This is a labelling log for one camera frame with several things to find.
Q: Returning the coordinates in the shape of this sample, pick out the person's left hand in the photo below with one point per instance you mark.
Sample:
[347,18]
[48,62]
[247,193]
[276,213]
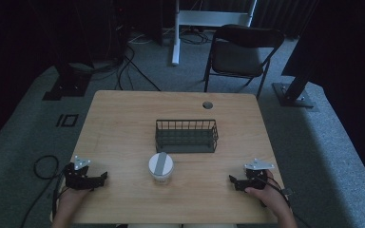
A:
[72,195]

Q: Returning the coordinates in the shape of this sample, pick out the black stand with base plate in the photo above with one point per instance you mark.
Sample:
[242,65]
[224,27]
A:
[294,91]
[68,84]

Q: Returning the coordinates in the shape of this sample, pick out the black folding chair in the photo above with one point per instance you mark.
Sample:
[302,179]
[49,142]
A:
[240,57]

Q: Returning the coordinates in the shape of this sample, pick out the white jar with grey-striped lid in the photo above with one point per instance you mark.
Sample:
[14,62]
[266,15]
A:
[161,167]

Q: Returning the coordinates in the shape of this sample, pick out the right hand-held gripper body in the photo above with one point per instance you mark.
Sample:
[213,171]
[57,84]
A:
[257,177]

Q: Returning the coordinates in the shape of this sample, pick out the grey table grommet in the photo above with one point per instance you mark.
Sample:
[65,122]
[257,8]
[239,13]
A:
[207,105]

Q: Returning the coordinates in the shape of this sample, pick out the person's right hand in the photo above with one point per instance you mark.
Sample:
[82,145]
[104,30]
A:
[266,196]

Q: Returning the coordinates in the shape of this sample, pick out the white desk frame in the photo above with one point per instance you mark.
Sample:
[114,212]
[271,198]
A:
[209,18]

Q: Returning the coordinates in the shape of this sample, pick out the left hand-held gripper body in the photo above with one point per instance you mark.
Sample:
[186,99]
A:
[76,177]

